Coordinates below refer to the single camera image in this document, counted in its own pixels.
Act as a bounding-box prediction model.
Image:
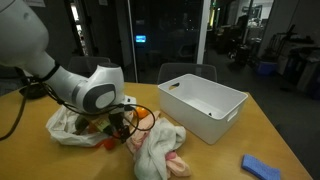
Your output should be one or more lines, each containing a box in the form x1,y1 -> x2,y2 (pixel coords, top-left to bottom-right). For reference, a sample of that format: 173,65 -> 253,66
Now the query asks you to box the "white plastic bin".
157,73 -> 249,146

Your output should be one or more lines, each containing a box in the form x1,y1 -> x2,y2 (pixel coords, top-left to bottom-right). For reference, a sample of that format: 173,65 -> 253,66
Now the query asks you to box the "hot pink cloth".
165,151 -> 177,162

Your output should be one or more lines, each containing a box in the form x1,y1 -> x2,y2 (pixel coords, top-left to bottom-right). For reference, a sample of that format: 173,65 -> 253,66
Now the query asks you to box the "white plastic bag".
45,95 -> 138,148

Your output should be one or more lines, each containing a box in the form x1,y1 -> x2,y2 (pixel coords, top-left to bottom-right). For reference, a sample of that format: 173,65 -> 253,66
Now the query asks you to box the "white terry towel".
134,117 -> 187,180

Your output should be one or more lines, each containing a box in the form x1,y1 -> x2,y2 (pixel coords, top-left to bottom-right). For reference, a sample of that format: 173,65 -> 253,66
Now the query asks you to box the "small red ball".
103,138 -> 116,151

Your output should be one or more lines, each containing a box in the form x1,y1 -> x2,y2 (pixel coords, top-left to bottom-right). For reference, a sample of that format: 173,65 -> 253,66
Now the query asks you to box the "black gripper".
108,113 -> 134,143

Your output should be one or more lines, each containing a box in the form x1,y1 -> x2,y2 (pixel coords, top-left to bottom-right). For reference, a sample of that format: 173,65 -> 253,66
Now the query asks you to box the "orange ball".
134,106 -> 150,120

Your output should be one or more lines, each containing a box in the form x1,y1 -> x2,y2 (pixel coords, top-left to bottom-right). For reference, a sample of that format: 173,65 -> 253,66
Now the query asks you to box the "grey chair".
68,55 -> 112,79
156,62 -> 218,85

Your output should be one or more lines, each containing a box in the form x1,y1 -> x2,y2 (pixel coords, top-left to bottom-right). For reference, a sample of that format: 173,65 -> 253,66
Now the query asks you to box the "tan wrist camera box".
94,118 -> 113,133

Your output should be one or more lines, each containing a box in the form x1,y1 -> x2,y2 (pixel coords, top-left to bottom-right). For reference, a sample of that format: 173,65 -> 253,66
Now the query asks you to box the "blue sponge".
241,153 -> 282,180

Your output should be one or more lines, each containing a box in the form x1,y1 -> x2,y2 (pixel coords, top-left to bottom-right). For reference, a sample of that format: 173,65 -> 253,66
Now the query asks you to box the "blue storage bin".
256,59 -> 278,77

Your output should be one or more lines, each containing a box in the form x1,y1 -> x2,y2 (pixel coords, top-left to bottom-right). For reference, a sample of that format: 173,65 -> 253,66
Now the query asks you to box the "light pink cloth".
125,110 -> 193,178

